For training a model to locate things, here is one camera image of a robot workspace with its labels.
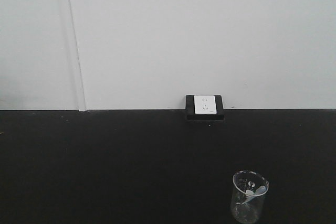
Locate clear plastic pipette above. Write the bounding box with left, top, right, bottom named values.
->
left=243, top=186, right=267, bottom=204

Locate black socket housing box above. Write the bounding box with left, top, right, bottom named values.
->
left=185, top=95, right=224, bottom=121

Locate clear glass beaker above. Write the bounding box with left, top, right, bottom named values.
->
left=230, top=170, right=269, bottom=223

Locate white wall socket plate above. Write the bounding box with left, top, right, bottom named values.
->
left=194, top=95, right=217, bottom=114

